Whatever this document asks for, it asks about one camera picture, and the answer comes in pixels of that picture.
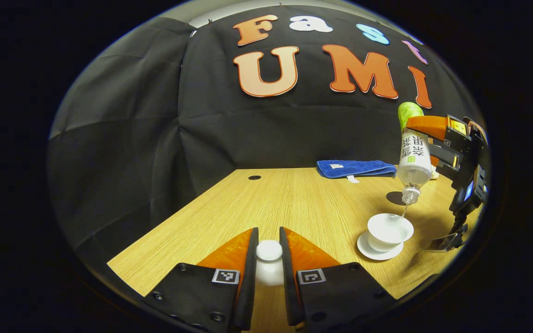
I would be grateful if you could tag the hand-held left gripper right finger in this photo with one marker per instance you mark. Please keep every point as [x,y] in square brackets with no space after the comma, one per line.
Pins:
[287,277]

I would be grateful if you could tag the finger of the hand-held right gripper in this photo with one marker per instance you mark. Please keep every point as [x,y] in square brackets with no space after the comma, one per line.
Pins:
[428,126]

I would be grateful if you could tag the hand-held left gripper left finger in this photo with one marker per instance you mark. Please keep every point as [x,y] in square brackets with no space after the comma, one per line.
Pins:
[250,277]

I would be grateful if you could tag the white teacup lid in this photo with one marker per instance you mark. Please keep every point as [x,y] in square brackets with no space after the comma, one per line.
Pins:
[269,252]

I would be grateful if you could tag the clear water bottle green label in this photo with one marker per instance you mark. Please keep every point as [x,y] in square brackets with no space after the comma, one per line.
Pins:
[413,162]

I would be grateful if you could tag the dark round coaster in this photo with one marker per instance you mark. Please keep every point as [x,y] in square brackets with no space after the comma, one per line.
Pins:
[393,198]

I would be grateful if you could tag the white teacup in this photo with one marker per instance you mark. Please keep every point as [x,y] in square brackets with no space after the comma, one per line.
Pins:
[387,231]

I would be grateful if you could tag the white saucer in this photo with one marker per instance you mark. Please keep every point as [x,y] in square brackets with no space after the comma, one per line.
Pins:
[366,249]

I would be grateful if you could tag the blue towel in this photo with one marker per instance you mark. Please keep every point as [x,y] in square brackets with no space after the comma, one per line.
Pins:
[354,167]

